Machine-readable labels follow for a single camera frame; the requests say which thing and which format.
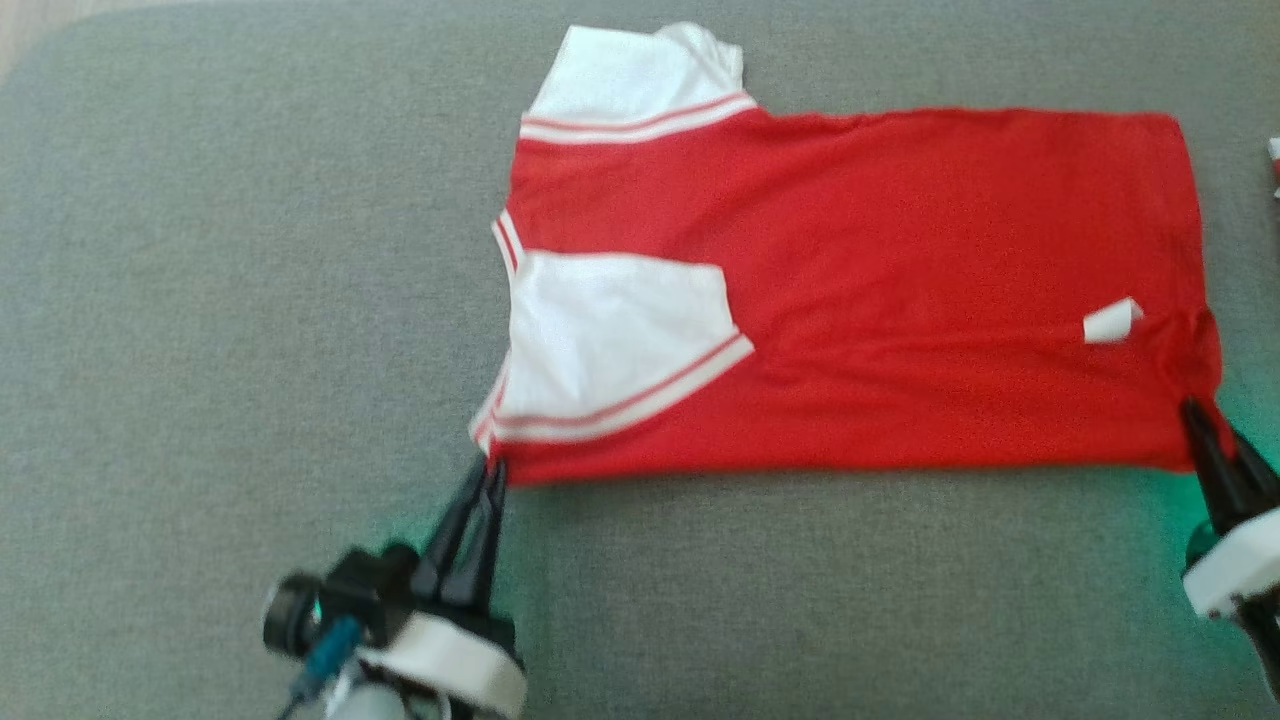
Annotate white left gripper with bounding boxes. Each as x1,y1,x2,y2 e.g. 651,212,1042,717
262,457,528,719

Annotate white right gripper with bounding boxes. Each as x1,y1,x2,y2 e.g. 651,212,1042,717
1181,397,1280,701

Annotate red T-shirt with white sleeves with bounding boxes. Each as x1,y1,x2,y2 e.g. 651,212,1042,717
470,22,1236,488

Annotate large grey sofa seat cushion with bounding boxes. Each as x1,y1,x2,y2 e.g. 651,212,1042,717
0,0,1280,720

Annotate teal-plug left camera cable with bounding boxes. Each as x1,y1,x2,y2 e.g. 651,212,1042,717
275,615,363,720

